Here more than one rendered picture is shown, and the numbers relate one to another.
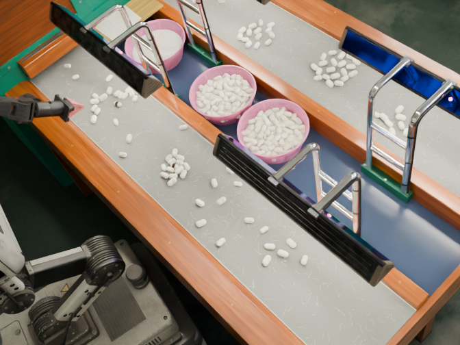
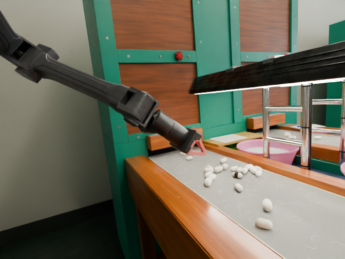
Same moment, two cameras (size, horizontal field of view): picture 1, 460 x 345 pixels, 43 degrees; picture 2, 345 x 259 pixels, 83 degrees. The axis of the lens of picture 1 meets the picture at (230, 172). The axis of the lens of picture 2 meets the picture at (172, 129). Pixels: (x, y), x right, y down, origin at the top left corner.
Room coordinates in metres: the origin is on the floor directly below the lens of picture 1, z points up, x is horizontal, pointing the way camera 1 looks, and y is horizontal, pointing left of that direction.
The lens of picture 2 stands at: (1.05, 0.52, 1.03)
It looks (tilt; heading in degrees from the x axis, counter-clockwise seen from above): 9 degrees down; 3
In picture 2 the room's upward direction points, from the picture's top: 5 degrees counter-clockwise
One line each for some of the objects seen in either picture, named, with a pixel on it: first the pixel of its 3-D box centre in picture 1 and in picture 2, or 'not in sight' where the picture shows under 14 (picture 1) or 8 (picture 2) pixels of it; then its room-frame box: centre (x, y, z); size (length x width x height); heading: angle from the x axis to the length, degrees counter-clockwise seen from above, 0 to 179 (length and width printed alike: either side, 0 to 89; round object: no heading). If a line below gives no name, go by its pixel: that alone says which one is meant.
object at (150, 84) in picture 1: (99, 44); (248, 76); (1.68, 0.30, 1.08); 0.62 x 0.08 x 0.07; 27
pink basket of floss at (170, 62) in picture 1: (157, 48); (266, 154); (1.96, 0.13, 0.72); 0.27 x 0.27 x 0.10
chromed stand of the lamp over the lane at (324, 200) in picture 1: (319, 213); not in sight; (0.86, -0.22, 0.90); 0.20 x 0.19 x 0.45; 27
